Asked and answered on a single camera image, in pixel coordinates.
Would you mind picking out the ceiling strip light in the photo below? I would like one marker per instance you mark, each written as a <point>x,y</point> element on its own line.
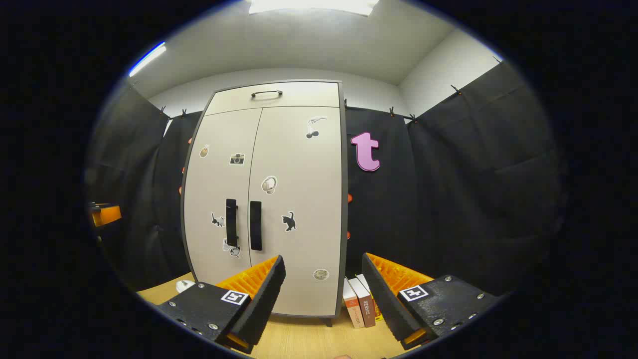
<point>147,59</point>

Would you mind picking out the beige double-door shoe cabinet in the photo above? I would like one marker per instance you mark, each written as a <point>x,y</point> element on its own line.
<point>299,94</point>

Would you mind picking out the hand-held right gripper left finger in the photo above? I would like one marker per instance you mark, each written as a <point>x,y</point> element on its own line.
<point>261,304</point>

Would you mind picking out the ceiling panel light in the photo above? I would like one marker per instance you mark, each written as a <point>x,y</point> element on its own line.
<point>311,6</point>

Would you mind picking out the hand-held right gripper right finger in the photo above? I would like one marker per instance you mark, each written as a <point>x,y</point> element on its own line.
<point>386,304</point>

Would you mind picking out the white and orange book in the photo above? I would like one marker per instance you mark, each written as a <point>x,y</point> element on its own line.
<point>353,306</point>

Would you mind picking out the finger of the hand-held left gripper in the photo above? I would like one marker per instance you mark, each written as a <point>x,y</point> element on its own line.
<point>107,215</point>

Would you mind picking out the black backdrop cloth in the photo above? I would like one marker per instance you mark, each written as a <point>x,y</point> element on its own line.
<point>448,199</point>

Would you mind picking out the cabinet door with headphones sticker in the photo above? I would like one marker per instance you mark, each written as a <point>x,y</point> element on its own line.
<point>299,164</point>

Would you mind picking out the cabinet door with camera sticker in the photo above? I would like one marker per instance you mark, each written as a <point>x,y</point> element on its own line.
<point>219,184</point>

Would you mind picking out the small white object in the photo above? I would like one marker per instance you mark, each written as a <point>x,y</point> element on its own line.
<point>185,286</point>

